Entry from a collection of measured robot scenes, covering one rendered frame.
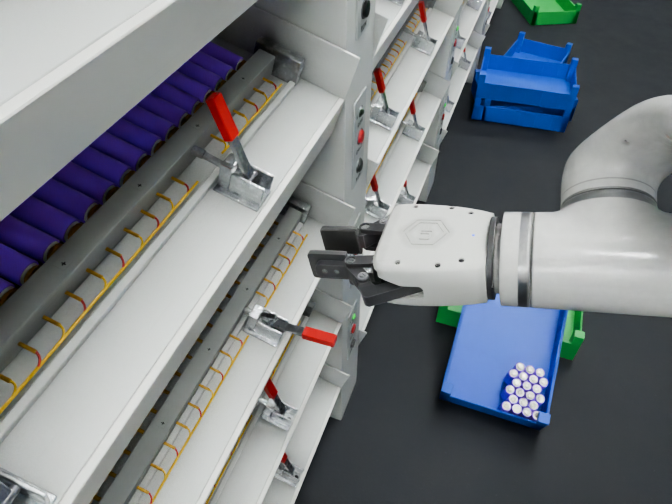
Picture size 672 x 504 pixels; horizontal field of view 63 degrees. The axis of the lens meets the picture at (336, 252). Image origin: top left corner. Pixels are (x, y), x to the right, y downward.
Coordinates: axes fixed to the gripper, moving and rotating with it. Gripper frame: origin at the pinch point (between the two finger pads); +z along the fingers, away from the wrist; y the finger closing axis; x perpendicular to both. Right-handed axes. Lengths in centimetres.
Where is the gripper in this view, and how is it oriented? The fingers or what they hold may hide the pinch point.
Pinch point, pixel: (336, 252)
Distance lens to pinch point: 54.8
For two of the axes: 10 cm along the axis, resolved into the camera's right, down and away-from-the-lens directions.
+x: 2.0, 7.6, 6.1
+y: -3.0, 6.4, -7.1
